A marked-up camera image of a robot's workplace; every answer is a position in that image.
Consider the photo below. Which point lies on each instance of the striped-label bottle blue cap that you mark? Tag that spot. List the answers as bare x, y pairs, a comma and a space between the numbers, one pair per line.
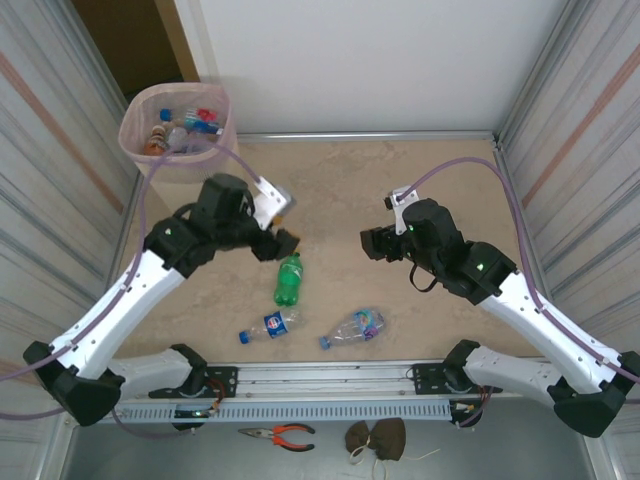
192, 116

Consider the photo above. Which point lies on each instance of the pink mesh waste bin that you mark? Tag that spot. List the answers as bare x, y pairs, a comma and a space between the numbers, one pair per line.
175, 167

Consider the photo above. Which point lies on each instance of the brown wooden door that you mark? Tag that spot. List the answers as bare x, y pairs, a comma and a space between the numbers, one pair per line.
125, 40

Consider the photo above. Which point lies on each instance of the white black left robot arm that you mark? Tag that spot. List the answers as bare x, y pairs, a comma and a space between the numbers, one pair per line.
125, 295

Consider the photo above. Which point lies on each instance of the blue-label clear water bottle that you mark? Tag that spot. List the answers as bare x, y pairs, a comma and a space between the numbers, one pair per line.
207, 127

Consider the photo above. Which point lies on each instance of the brown cloth pouch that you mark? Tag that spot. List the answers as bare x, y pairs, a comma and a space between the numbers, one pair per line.
385, 440

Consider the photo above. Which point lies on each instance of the brown chocolate drink bottle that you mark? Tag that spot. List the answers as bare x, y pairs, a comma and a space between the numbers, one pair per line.
156, 142

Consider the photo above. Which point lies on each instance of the aluminium side frame rail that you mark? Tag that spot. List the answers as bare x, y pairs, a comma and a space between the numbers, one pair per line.
499, 150

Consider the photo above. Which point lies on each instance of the green bottle yellow cap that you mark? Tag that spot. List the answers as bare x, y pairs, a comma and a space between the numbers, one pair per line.
289, 282

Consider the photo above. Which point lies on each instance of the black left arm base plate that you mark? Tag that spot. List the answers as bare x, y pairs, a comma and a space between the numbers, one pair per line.
225, 380

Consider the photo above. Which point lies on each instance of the aluminium frame crossbar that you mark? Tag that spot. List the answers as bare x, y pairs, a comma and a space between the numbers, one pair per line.
375, 136

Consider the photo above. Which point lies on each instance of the aluminium mounting rail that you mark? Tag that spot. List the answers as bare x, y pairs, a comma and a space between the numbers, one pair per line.
325, 380

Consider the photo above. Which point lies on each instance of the large Pepsi bottle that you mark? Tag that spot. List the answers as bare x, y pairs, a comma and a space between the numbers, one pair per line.
272, 324

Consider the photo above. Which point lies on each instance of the colourful-label clear bottle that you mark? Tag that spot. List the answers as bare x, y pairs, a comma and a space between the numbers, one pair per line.
360, 325

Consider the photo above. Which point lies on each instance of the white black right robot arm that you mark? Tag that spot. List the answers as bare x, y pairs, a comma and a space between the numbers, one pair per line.
540, 330

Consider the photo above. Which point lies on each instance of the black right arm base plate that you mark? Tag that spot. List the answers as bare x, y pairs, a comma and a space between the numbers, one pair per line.
430, 380

